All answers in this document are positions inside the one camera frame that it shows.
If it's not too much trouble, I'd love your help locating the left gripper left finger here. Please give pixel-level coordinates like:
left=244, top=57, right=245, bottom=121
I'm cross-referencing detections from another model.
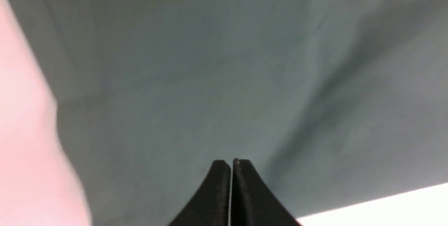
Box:
left=169, top=160, right=231, bottom=226

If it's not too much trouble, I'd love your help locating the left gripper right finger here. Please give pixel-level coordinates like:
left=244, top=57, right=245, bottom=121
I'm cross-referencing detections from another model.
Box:
left=231, top=159, right=300, bottom=226

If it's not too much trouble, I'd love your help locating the green long sleeve shirt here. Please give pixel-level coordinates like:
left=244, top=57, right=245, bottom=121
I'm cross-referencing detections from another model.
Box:
left=9, top=0, right=448, bottom=226

